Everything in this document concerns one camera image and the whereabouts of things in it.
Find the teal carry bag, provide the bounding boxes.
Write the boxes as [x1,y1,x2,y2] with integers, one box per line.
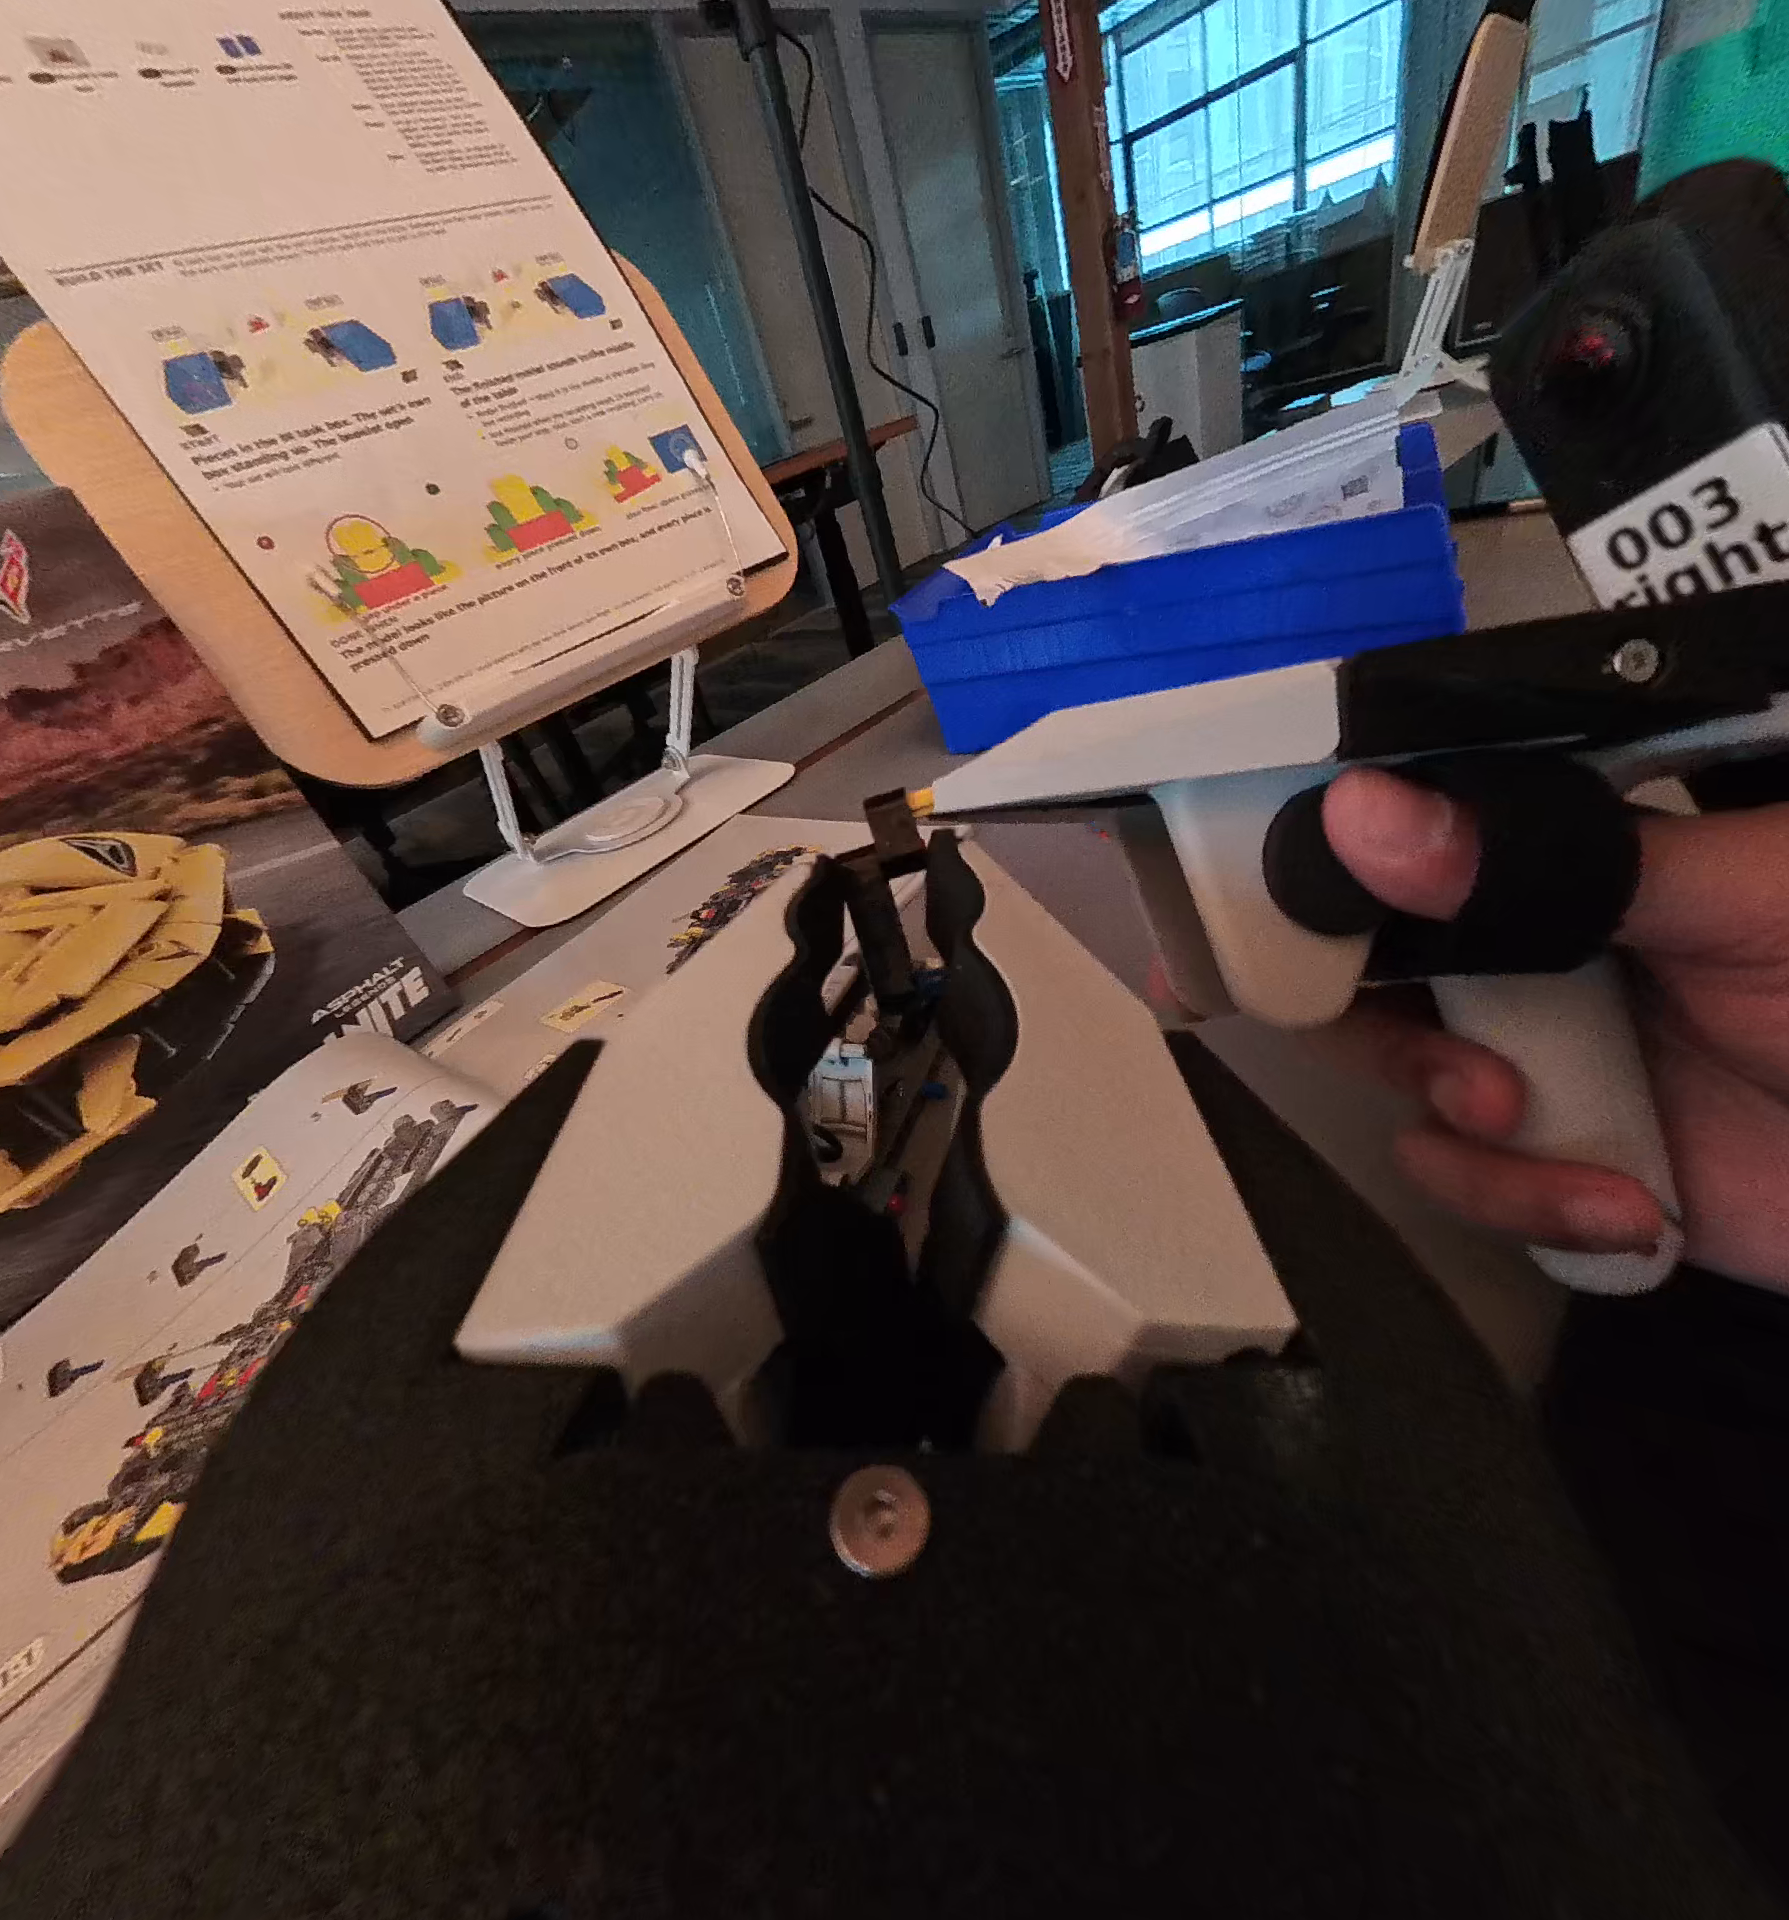
[1646,0,1789,218]

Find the white papers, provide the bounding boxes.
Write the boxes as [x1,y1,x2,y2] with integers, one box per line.
[946,394,1445,606]

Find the black metal pole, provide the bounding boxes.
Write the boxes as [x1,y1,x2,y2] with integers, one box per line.
[729,0,912,602]

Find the white cabinet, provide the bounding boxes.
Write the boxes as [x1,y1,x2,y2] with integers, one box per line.
[1133,298,1248,461]

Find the wooden post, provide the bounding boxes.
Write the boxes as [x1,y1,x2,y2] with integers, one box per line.
[1042,0,1141,455]

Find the open instruction booklet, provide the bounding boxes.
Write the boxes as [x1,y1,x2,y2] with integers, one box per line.
[0,817,897,1774]

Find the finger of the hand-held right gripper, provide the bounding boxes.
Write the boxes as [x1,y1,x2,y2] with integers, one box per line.
[915,662,1349,826]

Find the yellow toy car set box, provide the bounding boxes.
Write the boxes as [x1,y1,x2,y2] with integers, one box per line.
[0,486,461,1375]

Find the blue plastic bin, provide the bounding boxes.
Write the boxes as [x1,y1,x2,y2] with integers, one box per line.
[888,424,1471,756]

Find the printed task sheet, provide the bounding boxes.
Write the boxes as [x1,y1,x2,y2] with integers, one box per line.
[0,0,792,738]

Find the person's right hand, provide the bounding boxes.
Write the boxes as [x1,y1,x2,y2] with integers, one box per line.
[1321,767,1789,1312]

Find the white document stand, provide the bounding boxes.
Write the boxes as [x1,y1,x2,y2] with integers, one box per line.
[417,643,799,930]

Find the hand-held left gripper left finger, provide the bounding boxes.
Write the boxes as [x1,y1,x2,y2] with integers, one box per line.
[454,854,854,1450]

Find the black lego connector blue pin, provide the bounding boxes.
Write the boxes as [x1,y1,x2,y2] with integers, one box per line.
[842,796,928,1038]

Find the lego car chassis model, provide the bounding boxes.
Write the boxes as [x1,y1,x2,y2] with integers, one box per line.
[805,960,989,1219]

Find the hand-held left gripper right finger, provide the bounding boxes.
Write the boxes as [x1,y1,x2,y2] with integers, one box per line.
[924,834,1301,1450]

